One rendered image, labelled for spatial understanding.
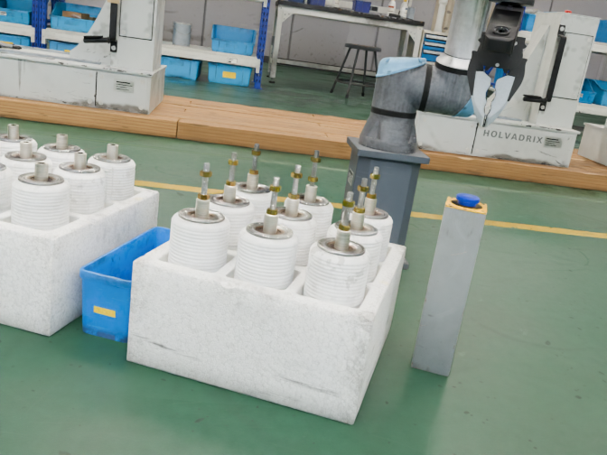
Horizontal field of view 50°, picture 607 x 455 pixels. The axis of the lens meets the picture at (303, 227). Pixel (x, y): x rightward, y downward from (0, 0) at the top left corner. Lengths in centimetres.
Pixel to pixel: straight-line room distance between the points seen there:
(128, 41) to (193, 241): 220
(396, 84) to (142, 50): 173
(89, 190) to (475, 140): 233
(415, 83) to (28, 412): 112
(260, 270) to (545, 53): 270
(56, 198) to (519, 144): 257
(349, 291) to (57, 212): 53
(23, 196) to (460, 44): 103
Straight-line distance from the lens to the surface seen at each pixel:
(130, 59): 317
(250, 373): 105
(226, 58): 569
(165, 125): 304
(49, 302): 119
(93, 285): 118
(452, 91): 166
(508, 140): 335
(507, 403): 122
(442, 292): 118
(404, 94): 165
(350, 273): 98
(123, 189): 139
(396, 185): 167
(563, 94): 349
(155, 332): 109
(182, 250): 105
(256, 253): 100
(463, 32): 164
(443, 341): 121
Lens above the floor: 57
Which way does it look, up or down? 17 degrees down
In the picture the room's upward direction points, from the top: 8 degrees clockwise
